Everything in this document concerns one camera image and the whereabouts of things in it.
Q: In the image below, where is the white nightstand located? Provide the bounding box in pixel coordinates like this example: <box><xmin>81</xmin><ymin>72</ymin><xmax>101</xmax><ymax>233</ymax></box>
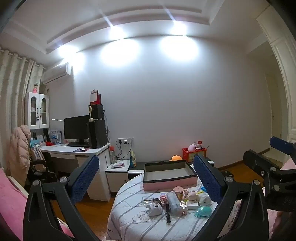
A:
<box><xmin>105</xmin><ymin>159</ymin><xmax>131</xmax><ymax>193</ymax></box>

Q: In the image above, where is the blue white box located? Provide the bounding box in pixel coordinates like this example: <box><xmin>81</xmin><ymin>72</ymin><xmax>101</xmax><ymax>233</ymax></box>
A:
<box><xmin>50</xmin><ymin>129</ymin><xmax>61</xmax><ymax>144</ymax></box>

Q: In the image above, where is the jar with rose gold lid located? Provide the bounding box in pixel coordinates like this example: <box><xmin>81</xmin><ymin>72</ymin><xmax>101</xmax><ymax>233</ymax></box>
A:
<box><xmin>173</xmin><ymin>186</ymin><xmax>184</xmax><ymax>201</ymax></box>

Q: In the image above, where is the white air conditioner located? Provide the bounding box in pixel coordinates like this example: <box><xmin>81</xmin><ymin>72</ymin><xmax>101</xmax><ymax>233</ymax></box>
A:
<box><xmin>41</xmin><ymin>62</ymin><xmax>73</xmax><ymax>85</ymax></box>

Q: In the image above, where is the pink storage box black rim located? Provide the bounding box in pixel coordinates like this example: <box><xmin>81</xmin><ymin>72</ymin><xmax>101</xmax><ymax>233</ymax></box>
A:
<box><xmin>143</xmin><ymin>160</ymin><xmax>198</xmax><ymax>191</ymax></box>

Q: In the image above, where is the white door frame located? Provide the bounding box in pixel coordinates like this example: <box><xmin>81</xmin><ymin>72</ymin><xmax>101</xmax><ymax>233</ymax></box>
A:
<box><xmin>255</xmin><ymin>9</ymin><xmax>296</xmax><ymax>168</ymax></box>

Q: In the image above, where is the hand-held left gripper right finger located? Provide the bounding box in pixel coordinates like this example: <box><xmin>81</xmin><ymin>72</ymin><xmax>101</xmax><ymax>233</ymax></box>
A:
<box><xmin>193</xmin><ymin>154</ymin><xmax>271</xmax><ymax>241</ymax></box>

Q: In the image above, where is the beige curtain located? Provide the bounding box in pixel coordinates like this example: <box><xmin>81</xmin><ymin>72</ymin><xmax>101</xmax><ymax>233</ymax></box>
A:
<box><xmin>0</xmin><ymin>47</ymin><xmax>45</xmax><ymax>176</ymax></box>

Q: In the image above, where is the pink puffer coat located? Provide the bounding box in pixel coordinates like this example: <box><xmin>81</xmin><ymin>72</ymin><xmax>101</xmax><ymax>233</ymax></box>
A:
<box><xmin>6</xmin><ymin>124</ymin><xmax>32</xmax><ymax>186</ymax></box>

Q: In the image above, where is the red crate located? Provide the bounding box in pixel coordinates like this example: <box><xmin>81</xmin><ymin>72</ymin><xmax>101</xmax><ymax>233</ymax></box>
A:
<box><xmin>182</xmin><ymin>147</ymin><xmax>208</xmax><ymax>164</ymax></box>

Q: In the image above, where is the white round case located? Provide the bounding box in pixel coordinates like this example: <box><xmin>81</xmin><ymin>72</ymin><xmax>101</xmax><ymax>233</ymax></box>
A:
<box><xmin>199</xmin><ymin>193</ymin><xmax>212</xmax><ymax>207</ymax></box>

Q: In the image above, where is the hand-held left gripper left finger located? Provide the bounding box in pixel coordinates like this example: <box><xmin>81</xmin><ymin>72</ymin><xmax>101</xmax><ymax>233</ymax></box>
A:
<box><xmin>23</xmin><ymin>154</ymin><xmax>100</xmax><ymax>241</ymax></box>

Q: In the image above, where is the clear bottle red cap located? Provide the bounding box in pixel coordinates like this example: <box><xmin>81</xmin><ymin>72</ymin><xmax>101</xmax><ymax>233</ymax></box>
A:
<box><xmin>109</xmin><ymin>145</ymin><xmax>117</xmax><ymax>164</ymax></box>

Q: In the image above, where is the white desk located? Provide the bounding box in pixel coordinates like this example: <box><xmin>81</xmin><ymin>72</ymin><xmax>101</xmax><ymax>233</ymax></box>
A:
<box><xmin>39</xmin><ymin>142</ymin><xmax>112</xmax><ymax>202</ymax></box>

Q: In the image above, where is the low white bench dark top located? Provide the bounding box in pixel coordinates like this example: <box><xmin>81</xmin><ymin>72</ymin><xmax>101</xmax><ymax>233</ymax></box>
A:
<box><xmin>128</xmin><ymin>159</ymin><xmax>218</xmax><ymax>180</ymax></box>

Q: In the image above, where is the person's right forearm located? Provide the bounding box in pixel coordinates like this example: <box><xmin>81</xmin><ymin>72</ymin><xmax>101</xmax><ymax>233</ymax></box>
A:
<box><xmin>276</xmin><ymin>210</ymin><xmax>296</xmax><ymax>241</ymax></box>

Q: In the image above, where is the red desk calendar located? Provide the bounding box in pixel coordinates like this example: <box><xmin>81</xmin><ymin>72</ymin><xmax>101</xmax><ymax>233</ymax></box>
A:
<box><xmin>90</xmin><ymin>89</ymin><xmax>102</xmax><ymax>106</ymax></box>

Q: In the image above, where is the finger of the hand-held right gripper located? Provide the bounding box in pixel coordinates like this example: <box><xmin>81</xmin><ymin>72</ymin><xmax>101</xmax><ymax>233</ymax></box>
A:
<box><xmin>269</xmin><ymin>136</ymin><xmax>296</xmax><ymax>156</ymax></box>
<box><xmin>243</xmin><ymin>149</ymin><xmax>296</xmax><ymax>186</ymax></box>

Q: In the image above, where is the pink white block toy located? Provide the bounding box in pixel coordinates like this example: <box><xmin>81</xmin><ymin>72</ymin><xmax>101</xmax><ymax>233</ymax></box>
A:
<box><xmin>148</xmin><ymin>203</ymin><xmax>163</xmax><ymax>217</ymax></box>

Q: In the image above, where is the white glass door cabinet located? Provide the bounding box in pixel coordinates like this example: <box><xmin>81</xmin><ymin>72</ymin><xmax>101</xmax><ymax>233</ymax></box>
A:
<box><xmin>24</xmin><ymin>92</ymin><xmax>50</xmax><ymax>130</ymax></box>

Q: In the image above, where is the black speaker box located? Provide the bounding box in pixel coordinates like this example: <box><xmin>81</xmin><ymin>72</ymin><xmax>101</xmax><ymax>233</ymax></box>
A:
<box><xmin>88</xmin><ymin>104</ymin><xmax>104</xmax><ymax>121</ymax></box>

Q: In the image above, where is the yellow blue snack bag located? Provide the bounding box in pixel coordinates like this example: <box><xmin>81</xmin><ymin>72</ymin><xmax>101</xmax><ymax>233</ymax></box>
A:
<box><xmin>129</xmin><ymin>150</ymin><xmax>137</xmax><ymax>168</ymax></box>

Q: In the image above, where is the pink bedding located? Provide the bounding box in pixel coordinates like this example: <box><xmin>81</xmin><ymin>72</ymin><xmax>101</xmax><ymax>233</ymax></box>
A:
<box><xmin>0</xmin><ymin>168</ymin><xmax>75</xmax><ymax>241</ymax></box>

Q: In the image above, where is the clear plastic box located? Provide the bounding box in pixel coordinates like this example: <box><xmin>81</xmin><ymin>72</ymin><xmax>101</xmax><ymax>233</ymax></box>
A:
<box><xmin>167</xmin><ymin>192</ymin><xmax>183</xmax><ymax>216</ymax></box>

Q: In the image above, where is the black chair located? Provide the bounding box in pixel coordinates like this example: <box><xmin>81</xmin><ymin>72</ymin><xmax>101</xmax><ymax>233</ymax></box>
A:
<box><xmin>27</xmin><ymin>159</ymin><xmax>59</xmax><ymax>186</ymax></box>

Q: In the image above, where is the black speaker tower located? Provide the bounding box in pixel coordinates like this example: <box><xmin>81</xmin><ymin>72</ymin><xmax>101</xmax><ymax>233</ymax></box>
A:
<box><xmin>88</xmin><ymin>120</ymin><xmax>108</xmax><ymax>149</ymax></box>

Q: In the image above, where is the black computer monitor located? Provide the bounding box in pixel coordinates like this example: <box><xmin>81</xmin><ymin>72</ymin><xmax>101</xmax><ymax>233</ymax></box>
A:
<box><xmin>63</xmin><ymin>115</ymin><xmax>90</xmax><ymax>147</ymax></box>

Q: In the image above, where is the teal round shell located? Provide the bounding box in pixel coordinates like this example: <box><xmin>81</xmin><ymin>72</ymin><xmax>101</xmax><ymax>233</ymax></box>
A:
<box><xmin>194</xmin><ymin>206</ymin><xmax>212</xmax><ymax>218</ymax></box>

